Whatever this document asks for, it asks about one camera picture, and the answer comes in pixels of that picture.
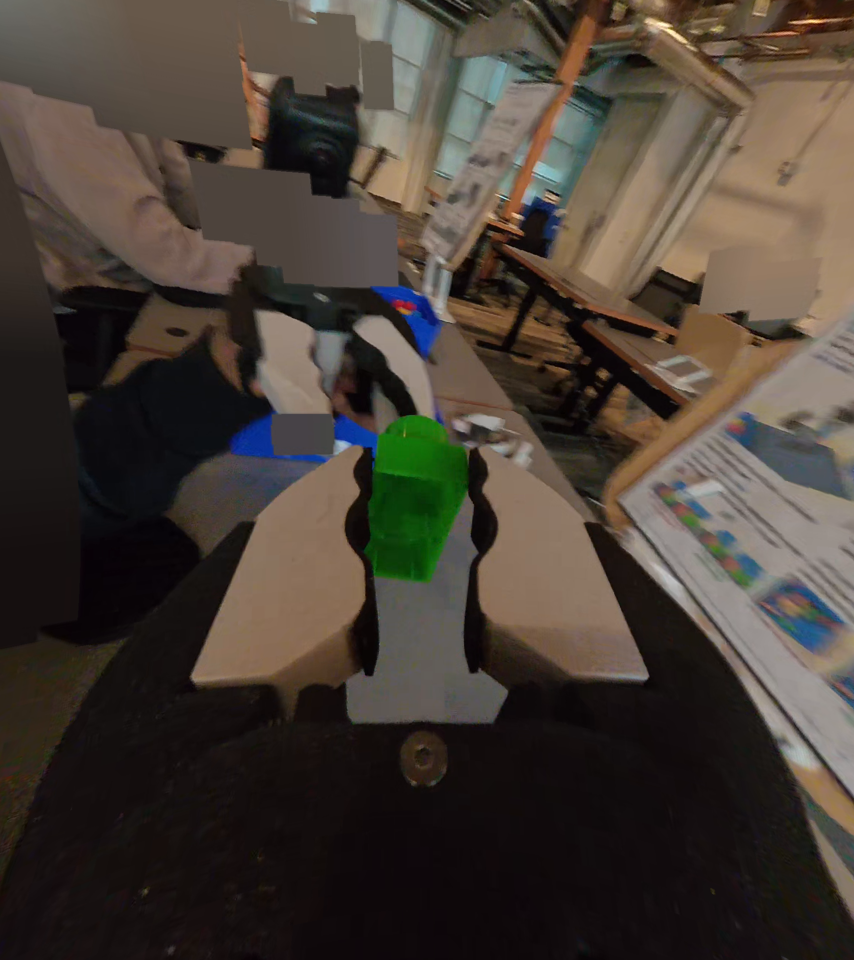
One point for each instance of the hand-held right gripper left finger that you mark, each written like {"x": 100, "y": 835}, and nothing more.
{"x": 285, "y": 600}

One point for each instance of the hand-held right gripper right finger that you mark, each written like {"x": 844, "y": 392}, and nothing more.
{"x": 554, "y": 600}

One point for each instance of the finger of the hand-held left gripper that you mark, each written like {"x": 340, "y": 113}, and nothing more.
{"x": 397, "y": 360}
{"x": 295, "y": 368}

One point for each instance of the green mega block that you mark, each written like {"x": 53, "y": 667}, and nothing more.
{"x": 415, "y": 503}

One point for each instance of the person's left hand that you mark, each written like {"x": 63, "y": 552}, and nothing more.
{"x": 232, "y": 368}

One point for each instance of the wooden background desk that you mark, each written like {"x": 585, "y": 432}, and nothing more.
{"x": 577, "y": 293}
{"x": 637, "y": 368}

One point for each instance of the chair with blue jacket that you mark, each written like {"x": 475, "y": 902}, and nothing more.
{"x": 536, "y": 225}

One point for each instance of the printed instruction sheet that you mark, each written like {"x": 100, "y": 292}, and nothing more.
{"x": 787, "y": 555}

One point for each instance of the clear acrylic stand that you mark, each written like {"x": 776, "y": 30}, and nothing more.
{"x": 682, "y": 368}

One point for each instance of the beige chair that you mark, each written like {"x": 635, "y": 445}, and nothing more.
{"x": 719, "y": 338}

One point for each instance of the silver ceiling duct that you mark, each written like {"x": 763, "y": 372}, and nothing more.
{"x": 637, "y": 38}

